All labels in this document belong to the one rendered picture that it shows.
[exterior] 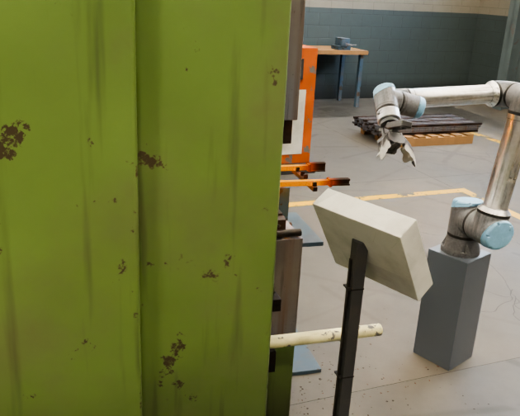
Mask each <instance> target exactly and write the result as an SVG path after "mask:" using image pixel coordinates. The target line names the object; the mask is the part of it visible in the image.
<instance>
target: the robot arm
mask: <svg viewBox="0 0 520 416"><path fill-rule="evenodd" d="M373 99H374V103H375V108H376V117H377V122H378V125H379V126H380V129H379V132H381V134H382V136H381V137H380V138H379V139H378V140H377V145H378V150H379V153H378V154H377V155H376V157H378V156H380V158H381V160H382V159H383V158H384V157H385V154H393V155H395V154H396V153H397V149H398V148H399V147H400V146H401V145H402V146H403V147H402V148H401V149H400V151H401V153H402V154H403V158H402V160H403V162H404V163H407V162H409V161H411V163H412V164H413V165H414V166H415V167H416V161H415V157H414V151H413V149H412V146H411V144H410V143H409V141H408V140H407V139H406V138H405V137H404V136H403V135H402V133H400V131H399V130H405V129H410V128H412V122H411V121H407V120H401V118H400V115H402V116H408V117H412V118H416V119H417V118H419V117H420V116H421V115H422V114H423V113H424V110H425V107H438V106H464V105H477V104H486V105H487V106H490V107H493V106H499V107H508V108H509V109H508V117H507V120H506V123H505V127H504V129H503V134H502V138H501V141H500V144H499V149H498V152H497V155H496V159H495V161H494V167H493V170H492V173H491V176H490V180H489V185H488V187H487V191H486V194H485V199H484V200H481V199H478V198H474V197H457V198H455V199H454V200H453V201H452V204H451V212H450V217H449V223H448V228H447V235H446V236H445V238H444V240H443V241H442V243H441V250H442V251H443V252H444V253H446V254H448V255H450V256H453V257H456V258H477V257H479V255H480V244H481V245H482V246H484V247H486V248H489V249H492V250H498V249H501V248H503V247H505V246H506V245H508V244H509V242H510V241H511V240H512V237H513V234H514V228H513V226H512V224H511V223H510V222H509V220H510V217H511V213H510V212H509V210H508V207H509V204H510V201H511V198H512V194H513V190H514V187H515V184H516V181H517V178H518V173H519V170H520V83H518V82H511V81H489V82H487V83H486V84H485V85H470V86H454V87H422V88H395V85H394V84H393V83H382V84H380V85H378V86H377V87H376V88H375V89H374V91H373ZM379 147H380V148H379Z"/></svg>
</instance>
